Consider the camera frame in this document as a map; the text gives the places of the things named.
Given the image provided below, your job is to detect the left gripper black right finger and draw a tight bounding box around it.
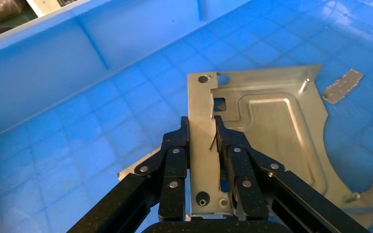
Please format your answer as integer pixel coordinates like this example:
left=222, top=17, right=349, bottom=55
left=214, top=116, right=370, bottom=233

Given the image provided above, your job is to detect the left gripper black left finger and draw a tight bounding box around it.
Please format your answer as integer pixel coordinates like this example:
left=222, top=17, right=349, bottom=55
left=67, top=116, right=190, bottom=233

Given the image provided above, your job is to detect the stamped sheet metal bracket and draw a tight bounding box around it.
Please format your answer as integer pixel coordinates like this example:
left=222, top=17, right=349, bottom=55
left=186, top=64, right=373, bottom=230

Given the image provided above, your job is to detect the small grey metal scrap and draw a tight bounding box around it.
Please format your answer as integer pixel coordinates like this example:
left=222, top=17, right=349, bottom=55
left=322, top=68, right=364, bottom=105

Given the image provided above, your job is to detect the blue plastic bin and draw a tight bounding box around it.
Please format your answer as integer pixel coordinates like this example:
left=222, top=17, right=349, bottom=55
left=0, top=0, right=373, bottom=233

